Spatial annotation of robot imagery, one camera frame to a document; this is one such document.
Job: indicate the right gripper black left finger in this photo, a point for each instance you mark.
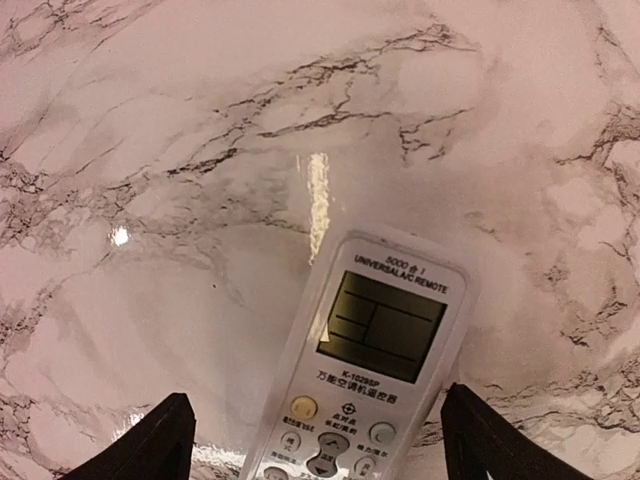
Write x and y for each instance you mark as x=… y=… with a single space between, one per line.
x=158 y=447

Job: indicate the white air conditioner remote control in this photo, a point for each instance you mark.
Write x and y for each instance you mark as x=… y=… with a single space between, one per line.
x=377 y=331

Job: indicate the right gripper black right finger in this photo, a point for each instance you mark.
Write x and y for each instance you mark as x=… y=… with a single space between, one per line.
x=480 y=444

